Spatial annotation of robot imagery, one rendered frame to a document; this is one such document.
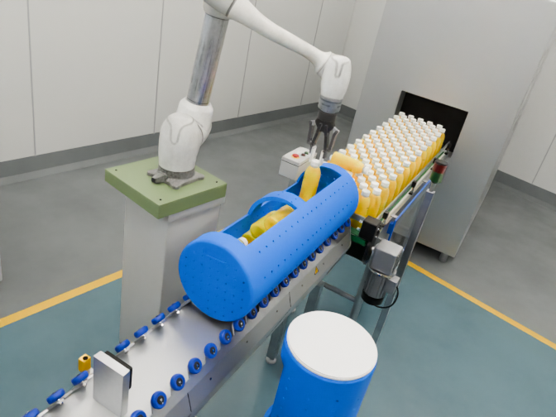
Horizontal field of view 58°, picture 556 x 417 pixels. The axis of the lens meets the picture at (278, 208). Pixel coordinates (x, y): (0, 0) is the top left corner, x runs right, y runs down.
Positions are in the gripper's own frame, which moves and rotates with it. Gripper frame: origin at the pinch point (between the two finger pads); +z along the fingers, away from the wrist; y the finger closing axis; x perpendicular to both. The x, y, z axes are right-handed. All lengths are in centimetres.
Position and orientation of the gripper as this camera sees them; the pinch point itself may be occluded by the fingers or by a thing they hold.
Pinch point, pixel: (317, 155)
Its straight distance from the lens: 211.8
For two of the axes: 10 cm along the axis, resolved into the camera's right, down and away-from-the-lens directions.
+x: 4.9, -3.5, 8.0
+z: -1.8, 8.6, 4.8
